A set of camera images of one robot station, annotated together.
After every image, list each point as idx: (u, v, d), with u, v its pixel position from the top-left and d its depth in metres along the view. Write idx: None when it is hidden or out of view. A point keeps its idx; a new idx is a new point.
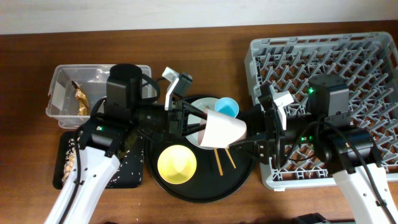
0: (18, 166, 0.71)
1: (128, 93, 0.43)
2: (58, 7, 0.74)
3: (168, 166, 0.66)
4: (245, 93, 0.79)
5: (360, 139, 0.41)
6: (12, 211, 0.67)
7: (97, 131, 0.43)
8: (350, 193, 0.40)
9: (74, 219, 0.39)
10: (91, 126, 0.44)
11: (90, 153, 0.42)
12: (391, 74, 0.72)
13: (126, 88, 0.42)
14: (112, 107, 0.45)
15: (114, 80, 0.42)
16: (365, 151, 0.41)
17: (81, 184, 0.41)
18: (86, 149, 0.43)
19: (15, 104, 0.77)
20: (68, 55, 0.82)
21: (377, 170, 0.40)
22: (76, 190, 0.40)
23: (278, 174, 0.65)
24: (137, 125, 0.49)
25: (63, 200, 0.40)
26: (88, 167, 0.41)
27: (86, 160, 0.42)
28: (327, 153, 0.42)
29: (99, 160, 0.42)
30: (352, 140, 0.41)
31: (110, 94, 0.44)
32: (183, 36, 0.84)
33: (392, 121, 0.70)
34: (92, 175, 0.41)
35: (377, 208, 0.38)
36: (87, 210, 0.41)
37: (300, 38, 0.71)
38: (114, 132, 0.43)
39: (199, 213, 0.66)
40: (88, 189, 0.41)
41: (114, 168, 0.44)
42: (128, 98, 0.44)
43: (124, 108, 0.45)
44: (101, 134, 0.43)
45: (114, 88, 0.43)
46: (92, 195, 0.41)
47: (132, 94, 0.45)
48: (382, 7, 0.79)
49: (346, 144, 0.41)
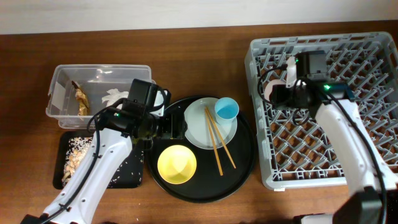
0: (19, 165, 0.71)
1: (149, 91, 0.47)
2: (57, 7, 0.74)
3: (168, 165, 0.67)
4: (245, 93, 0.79)
5: (336, 86, 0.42)
6: (12, 211, 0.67)
7: (115, 116, 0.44)
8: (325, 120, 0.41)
9: (90, 190, 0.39)
10: (108, 114, 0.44)
11: (111, 131, 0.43)
12: (391, 74, 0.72)
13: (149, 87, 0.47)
14: (130, 103, 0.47)
15: (139, 81, 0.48)
16: (341, 98, 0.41)
17: (99, 158, 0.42)
18: (104, 130, 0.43)
19: (17, 104, 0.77)
20: (68, 55, 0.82)
21: (346, 102, 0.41)
22: (94, 162, 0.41)
23: (278, 174, 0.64)
24: (147, 124, 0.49)
25: (81, 172, 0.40)
26: (106, 143, 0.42)
27: (105, 139, 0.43)
28: (308, 98, 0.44)
29: (115, 138, 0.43)
30: (329, 86, 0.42)
31: (132, 91, 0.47)
32: (183, 36, 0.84)
33: (391, 121, 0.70)
34: (109, 151, 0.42)
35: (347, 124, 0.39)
36: (102, 185, 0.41)
37: (299, 38, 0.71)
38: (131, 118, 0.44)
39: (199, 213, 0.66)
40: (104, 163, 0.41)
41: (128, 149, 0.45)
42: (148, 96, 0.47)
43: (140, 107, 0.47)
44: (117, 120, 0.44)
45: (137, 87, 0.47)
46: (108, 170, 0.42)
47: (150, 99, 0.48)
48: (382, 6, 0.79)
49: (325, 89, 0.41)
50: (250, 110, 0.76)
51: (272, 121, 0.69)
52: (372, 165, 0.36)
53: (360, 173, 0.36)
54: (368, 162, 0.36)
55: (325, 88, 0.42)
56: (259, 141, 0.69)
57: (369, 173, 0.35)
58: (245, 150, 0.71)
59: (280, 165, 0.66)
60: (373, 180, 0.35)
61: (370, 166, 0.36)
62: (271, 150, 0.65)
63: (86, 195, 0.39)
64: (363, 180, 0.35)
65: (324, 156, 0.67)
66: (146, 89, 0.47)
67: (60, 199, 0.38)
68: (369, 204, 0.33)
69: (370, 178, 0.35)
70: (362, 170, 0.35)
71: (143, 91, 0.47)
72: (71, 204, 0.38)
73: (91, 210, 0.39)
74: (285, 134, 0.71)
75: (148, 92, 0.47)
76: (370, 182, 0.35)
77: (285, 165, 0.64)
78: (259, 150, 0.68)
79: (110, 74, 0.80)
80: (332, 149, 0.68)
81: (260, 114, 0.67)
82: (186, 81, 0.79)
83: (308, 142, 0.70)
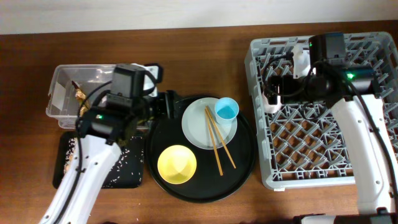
0: (19, 165, 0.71)
1: (132, 83, 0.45)
2: (57, 7, 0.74)
3: (168, 166, 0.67)
4: (245, 93, 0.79)
5: (361, 71, 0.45)
6: (12, 211, 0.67)
7: (97, 119, 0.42)
8: (344, 123, 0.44)
9: (75, 209, 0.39)
10: (91, 116, 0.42)
11: (92, 139, 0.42)
12: (391, 74, 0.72)
13: (131, 77, 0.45)
14: (114, 97, 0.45)
15: (120, 71, 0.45)
16: (367, 84, 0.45)
17: (83, 172, 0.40)
18: (88, 137, 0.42)
19: (17, 104, 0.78)
20: (68, 55, 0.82)
21: (372, 98, 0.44)
22: (78, 178, 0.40)
23: (278, 174, 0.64)
24: (137, 117, 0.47)
25: (64, 190, 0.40)
26: (89, 155, 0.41)
27: (87, 149, 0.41)
28: (327, 84, 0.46)
29: (99, 147, 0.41)
30: (352, 74, 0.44)
31: (114, 83, 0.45)
32: (183, 36, 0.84)
33: (391, 121, 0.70)
34: (93, 163, 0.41)
35: (370, 134, 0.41)
36: (87, 203, 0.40)
37: (299, 38, 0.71)
38: (115, 121, 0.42)
39: (199, 213, 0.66)
40: (87, 180, 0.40)
41: (115, 157, 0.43)
42: (132, 88, 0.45)
43: (125, 100, 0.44)
44: (101, 122, 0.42)
45: (119, 78, 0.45)
46: (93, 185, 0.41)
47: (135, 88, 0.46)
48: (382, 6, 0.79)
49: (349, 78, 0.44)
50: (250, 110, 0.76)
51: (272, 121, 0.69)
52: (388, 183, 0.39)
53: (374, 188, 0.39)
54: (386, 180, 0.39)
55: (349, 76, 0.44)
56: (259, 140, 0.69)
57: (385, 192, 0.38)
58: (245, 150, 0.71)
59: (280, 165, 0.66)
60: (388, 198, 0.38)
61: (387, 185, 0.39)
62: (271, 150, 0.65)
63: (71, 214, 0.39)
64: (377, 196, 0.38)
65: (324, 156, 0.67)
66: (129, 80, 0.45)
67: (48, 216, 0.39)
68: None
69: (386, 197, 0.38)
70: (379, 186, 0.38)
71: (127, 82, 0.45)
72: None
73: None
74: (285, 134, 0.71)
75: (132, 82, 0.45)
76: (385, 202, 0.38)
77: (285, 165, 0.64)
78: (259, 150, 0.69)
79: (110, 74, 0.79)
80: (332, 149, 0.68)
81: (260, 114, 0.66)
82: (186, 81, 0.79)
83: (308, 142, 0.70)
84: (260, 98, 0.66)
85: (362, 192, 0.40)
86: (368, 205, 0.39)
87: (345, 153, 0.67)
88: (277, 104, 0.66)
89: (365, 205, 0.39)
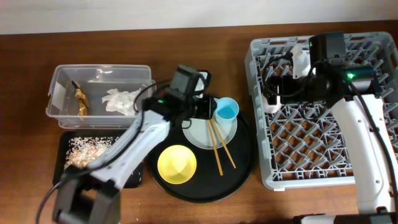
0: (19, 165, 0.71)
1: (188, 84, 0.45)
2: (57, 7, 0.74)
3: (168, 165, 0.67)
4: (245, 93, 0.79)
5: (362, 71, 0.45)
6: (12, 211, 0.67)
7: (157, 105, 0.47)
8: (344, 122, 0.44)
9: (128, 159, 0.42)
10: (152, 102, 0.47)
11: (152, 116, 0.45)
12: (391, 74, 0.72)
13: (189, 78, 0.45)
14: (171, 91, 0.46)
15: (183, 69, 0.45)
16: (367, 84, 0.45)
17: (140, 132, 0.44)
18: (148, 112, 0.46)
19: (17, 104, 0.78)
20: (68, 55, 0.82)
21: (371, 98, 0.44)
22: (135, 136, 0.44)
23: (278, 174, 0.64)
24: (186, 112, 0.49)
25: (122, 143, 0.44)
26: (148, 122, 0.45)
27: (148, 119, 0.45)
28: (328, 84, 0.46)
29: (156, 121, 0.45)
30: (352, 74, 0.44)
31: (175, 79, 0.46)
32: (183, 36, 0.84)
33: (391, 121, 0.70)
34: (150, 129, 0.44)
35: (370, 134, 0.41)
36: (135, 162, 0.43)
37: (299, 38, 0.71)
38: (167, 113, 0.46)
39: (199, 213, 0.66)
40: (142, 139, 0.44)
41: (163, 134, 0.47)
42: (188, 88, 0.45)
43: (179, 97, 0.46)
44: (157, 107, 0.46)
45: (180, 76, 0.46)
46: (145, 147, 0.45)
47: (190, 89, 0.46)
48: (382, 6, 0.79)
49: (348, 77, 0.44)
50: (250, 110, 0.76)
51: (272, 121, 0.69)
52: (388, 183, 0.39)
53: (374, 188, 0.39)
54: (385, 179, 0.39)
55: (349, 76, 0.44)
56: (259, 140, 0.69)
57: (385, 191, 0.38)
58: (245, 150, 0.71)
59: (280, 165, 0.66)
60: (388, 198, 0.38)
61: (387, 184, 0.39)
62: (271, 150, 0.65)
63: (124, 159, 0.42)
64: (377, 196, 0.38)
65: (324, 156, 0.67)
66: (186, 80, 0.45)
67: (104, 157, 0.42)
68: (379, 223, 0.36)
69: (386, 196, 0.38)
70: (378, 185, 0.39)
71: (184, 82, 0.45)
72: (112, 163, 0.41)
73: (126, 175, 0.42)
74: (285, 134, 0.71)
75: (188, 83, 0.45)
76: (385, 201, 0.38)
77: (285, 165, 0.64)
78: (259, 150, 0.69)
79: (109, 74, 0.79)
80: (332, 149, 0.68)
81: (260, 114, 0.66)
82: None
83: (308, 142, 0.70)
84: (260, 98, 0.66)
85: (362, 191, 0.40)
86: (367, 205, 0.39)
87: (345, 153, 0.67)
88: (277, 105, 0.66)
89: (364, 205, 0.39)
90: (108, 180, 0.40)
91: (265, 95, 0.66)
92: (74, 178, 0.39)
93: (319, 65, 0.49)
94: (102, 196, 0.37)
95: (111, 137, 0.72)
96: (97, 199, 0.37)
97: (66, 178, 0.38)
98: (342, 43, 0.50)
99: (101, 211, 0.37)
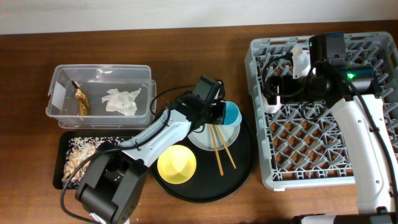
0: (19, 165, 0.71)
1: (210, 92, 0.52)
2: (57, 7, 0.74)
3: (168, 165, 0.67)
4: (245, 93, 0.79)
5: (361, 71, 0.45)
6: (12, 211, 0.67)
7: (181, 107, 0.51)
8: (344, 122, 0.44)
9: (153, 147, 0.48)
10: (175, 104, 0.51)
11: (178, 113, 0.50)
12: (391, 74, 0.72)
13: (211, 88, 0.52)
14: (193, 98, 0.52)
15: (206, 80, 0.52)
16: (367, 85, 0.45)
17: (166, 126, 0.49)
18: (173, 111, 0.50)
19: (17, 104, 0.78)
20: (68, 55, 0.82)
21: (372, 98, 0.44)
22: (162, 127, 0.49)
23: (278, 173, 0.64)
24: (204, 116, 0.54)
25: (150, 130, 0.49)
26: (173, 118, 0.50)
27: (174, 114, 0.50)
28: (327, 84, 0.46)
29: (181, 118, 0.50)
30: (352, 74, 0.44)
31: (198, 87, 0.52)
32: (183, 35, 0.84)
33: (391, 121, 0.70)
34: (175, 124, 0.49)
35: (370, 134, 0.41)
36: (159, 149, 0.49)
37: (299, 38, 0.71)
38: (191, 114, 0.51)
39: (199, 213, 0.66)
40: (168, 131, 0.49)
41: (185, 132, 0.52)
42: (210, 95, 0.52)
43: (199, 103, 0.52)
44: (181, 111, 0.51)
45: (203, 85, 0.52)
46: (170, 137, 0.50)
47: (210, 98, 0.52)
48: (383, 6, 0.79)
49: (348, 78, 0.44)
50: (250, 110, 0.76)
51: (272, 121, 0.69)
52: (388, 183, 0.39)
53: (374, 188, 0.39)
54: (385, 179, 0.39)
55: (349, 76, 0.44)
56: (259, 140, 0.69)
57: (385, 191, 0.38)
58: (245, 150, 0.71)
59: (280, 165, 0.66)
60: (388, 198, 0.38)
61: (387, 184, 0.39)
62: (271, 150, 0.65)
63: (152, 145, 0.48)
64: (377, 196, 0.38)
65: (324, 156, 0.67)
66: (209, 88, 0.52)
67: (134, 139, 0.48)
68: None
69: (387, 197, 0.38)
70: (378, 185, 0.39)
71: (206, 90, 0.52)
72: (141, 146, 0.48)
73: (152, 159, 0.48)
74: (285, 134, 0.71)
75: (211, 91, 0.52)
76: (385, 201, 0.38)
77: (285, 165, 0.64)
78: (260, 150, 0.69)
79: (109, 74, 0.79)
80: (332, 149, 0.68)
81: (260, 114, 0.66)
82: (186, 81, 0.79)
83: (308, 142, 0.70)
84: (260, 98, 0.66)
85: (362, 191, 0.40)
86: (367, 206, 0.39)
87: (345, 153, 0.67)
88: (277, 105, 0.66)
89: (365, 205, 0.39)
90: (137, 159, 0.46)
91: (265, 95, 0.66)
92: (106, 155, 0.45)
93: (319, 65, 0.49)
94: (129, 177, 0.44)
95: (111, 137, 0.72)
96: (125, 178, 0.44)
97: (98, 154, 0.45)
98: (343, 43, 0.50)
99: (127, 190, 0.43)
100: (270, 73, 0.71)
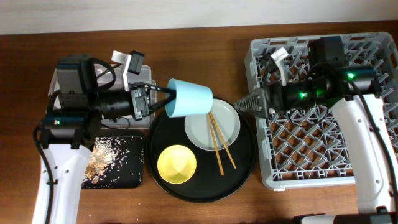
0: (18, 165, 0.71)
1: (81, 78, 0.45)
2: (57, 7, 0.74)
3: (168, 165, 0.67)
4: (245, 93, 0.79)
5: (363, 71, 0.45)
6: (12, 210, 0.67)
7: (56, 125, 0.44)
8: (344, 122, 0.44)
9: (60, 210, 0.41)
10: (50, 122, 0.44)
11: (55, 151, 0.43)
12: (391, 74, 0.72)
13: (78, 72, 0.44)
14: (68, 97, 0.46)
15: (66, 66, 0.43)
16: (367, 84, 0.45)
17: (56, 183, 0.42)
18: (50, 149, 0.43)
19: (17, 104, 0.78)
20: (68, 55, 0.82)
21: (372, 97, 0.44)
22: (52, 190, 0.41)
23: (278, 174, 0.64)
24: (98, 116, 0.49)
25: (43, 202, 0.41)
26: (58, 165, 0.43)
27: (54, 160, 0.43)
28: (328, 84, 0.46)
29: (66, 156, 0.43)
30: (352, 74, 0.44)
31: (63, 82, 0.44)
32: (183, 35, 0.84)
33: (391, 121, 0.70)
34: (64, 171, 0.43)
35: (370, 134, 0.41)
36: (70, 210, 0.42)
37: (299, 38, 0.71)
38: (74, 121, 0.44)
39: (199, 212, 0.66)
40: (63, 185, 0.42)
41: (85, 159, 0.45)
42: (82, 83, 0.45)
43: (80, 95, 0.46)
44: (61, 127, 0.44)
45: (65, 75, 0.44)
46: (71, 189, 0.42)
47: (87, 81, 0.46)
48: (384, 5, 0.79)
49: (349, 77, 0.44)
50: None
51: (272, 121, 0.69)
52: (388, 183, 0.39)
53: (374, 188, 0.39)
54: (385, 179, 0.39)
55: (349, 76, 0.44)
56: (259, 140, 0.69)
57: (385, 191, 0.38)
58: (245, 150, 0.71)
59: (280, 165, 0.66)
60: (388, 198, 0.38)
61: (387, 183, 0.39)
62: (271, 150, 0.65)
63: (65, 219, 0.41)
64: (377, 195, 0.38)
65: (324, 156, 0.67)
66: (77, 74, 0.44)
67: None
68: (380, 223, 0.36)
69: (386, 196, 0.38)
70: (377, 185, 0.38)
71: (76, 77, 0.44)
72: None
73: None
74: (285, 134, 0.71)
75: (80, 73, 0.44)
76: (385, 201, 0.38)
77: (285, 165, 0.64)
78: (260, 150, 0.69)
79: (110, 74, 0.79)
80: (332, 149, 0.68)
81: None
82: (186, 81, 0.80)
83: (308, 142, 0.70)
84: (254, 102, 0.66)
85: (361, 191, 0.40)
86: (365, 206, 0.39)
87: (345, 153, 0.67)
88: None
89: (364, 204, 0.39)
90: None
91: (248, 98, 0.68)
92: None
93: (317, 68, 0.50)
94: None
95: (111, 137, 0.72)
96: None
97: None
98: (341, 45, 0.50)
99: None
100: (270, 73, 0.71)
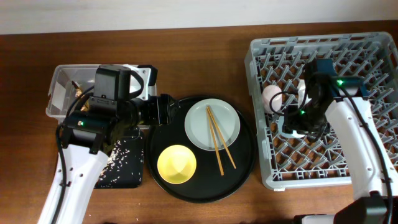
0: (18, 166, 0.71)
1: (115, 83, 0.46)
2: (57, 7, 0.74)
3: (168, 166, 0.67)
4: (245, 93, 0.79)
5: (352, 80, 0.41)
6: (12, 211, 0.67)
7: (79, 126, 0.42)
8: (336, 119, 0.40)
9: (67, 214, 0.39)
10: (71, 122, 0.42)
11: (74, 152, 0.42)
12: (391, 74, 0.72)
13: (115, 78, 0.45)
14: (97, 100, 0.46)
15: (104, 71, 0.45)
16: (354, 93, 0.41)
17: (68, 185, 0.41)
18: (68, 150, 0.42)
19: (17, 104, 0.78)
20: (68, 55, 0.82)
21: (359, 99, 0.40)
22: (63, 192, 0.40)
23: (278, 173, 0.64)
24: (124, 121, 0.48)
25: (51, 203, 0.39)
26: (73, 166, 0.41)
27: (70, 160, 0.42)
28: (319, 91, 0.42)
29: (84, 158, 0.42)
30: (342, 81, 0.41)
31: (98, 86, 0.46)
32: (183, 35, 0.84)
33: (391, 121, 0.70)
34: (79, 175, 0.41)
35: (360, 128, 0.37)
36: (78, 214, 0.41)
37: (299, 38, 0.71)
38: (97, 125, 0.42)
39: (199, 212, 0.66)
40: (76, 188, 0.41)
41: (101, 164, 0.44)
42: (115, 90, 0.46)
43: (110, 101, 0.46)
44: (83, 129, 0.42)
45: (102, 79, 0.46)
46: (82, 194, 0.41)
47: (120, 89, 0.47)
48: (383, 6, 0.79)
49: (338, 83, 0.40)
50: (250, 110, 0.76)
51: (272, 121, 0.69)
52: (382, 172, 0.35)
53: (367, 177, 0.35)
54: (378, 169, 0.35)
55: (339, 82, 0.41)
56: (259, 140, 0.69)
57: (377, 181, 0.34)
58: (245, 150, 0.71)
59: (280, 165, 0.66)
60: (380, 185, 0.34)
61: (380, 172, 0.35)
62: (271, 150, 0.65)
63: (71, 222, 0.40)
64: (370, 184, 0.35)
65: (324, 156, 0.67)
66: (112, 81, 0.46)
67: None
68: (374, 210, 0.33)
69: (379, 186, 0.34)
70: (370, 175, 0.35)
71: (111, 82, 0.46)
72: None
73: None
74: None
75: (117, 80, 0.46)
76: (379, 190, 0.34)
77: (285, 165, 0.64)
78: (260, 150, 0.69)
79: None
80: (332, 149, 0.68)
81: (259, 115, 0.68)
82: (186, 81, 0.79)
83: (308, 142, 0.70)
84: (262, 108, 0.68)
85: (356, 184, 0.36)
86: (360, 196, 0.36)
87: None
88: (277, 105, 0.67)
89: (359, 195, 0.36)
90: None
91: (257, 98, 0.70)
92: None
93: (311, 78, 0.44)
94: None
95: None
96: None
97: None
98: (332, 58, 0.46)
99: None
100: (270, 73, 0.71)
